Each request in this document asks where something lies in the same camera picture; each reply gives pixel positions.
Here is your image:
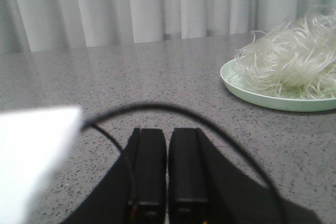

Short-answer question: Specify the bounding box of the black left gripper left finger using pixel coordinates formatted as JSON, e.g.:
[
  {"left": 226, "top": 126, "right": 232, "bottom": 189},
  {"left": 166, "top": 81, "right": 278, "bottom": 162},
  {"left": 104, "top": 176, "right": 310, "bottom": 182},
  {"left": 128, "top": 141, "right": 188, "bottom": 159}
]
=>
[{"left": 63, "top": 129, "right": 166, "bottom": 223}]

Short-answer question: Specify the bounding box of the light green plate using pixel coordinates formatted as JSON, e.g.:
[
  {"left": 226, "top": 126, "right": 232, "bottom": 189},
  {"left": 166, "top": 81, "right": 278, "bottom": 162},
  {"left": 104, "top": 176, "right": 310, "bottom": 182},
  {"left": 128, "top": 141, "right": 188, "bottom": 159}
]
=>
[{"left": 220, "top": 59, "right": 335, "bottom": 112}]

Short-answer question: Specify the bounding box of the thin black cable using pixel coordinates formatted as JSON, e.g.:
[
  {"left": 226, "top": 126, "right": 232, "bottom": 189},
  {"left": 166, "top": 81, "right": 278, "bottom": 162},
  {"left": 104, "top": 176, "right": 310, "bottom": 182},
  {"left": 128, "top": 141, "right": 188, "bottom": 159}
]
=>
[{"left": 83, "top": 102, "right": 279, "bottom": 201}]

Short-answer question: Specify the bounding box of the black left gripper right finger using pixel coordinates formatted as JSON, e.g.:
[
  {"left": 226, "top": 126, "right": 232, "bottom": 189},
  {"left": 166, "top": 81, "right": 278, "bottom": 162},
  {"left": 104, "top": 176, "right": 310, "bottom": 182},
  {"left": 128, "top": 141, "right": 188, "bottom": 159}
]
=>
[{"left": 168, "top": 127, "right": 324, "bottom": 224}]

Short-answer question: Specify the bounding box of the white pleated curtain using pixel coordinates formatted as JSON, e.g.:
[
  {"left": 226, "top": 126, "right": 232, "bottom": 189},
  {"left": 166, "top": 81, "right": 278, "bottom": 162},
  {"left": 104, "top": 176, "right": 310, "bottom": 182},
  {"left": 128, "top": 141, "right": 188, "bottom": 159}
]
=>
[{"left": 1, "top": 0, "right": 335, "bottom": 54}]

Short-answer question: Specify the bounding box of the white vermicelli bundle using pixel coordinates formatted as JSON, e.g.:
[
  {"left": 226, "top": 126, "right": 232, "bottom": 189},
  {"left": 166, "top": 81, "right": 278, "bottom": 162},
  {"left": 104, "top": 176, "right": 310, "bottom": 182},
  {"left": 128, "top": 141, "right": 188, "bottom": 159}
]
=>
[{"left": 233, "top": 6, "right": 335, "bottom": 99}]

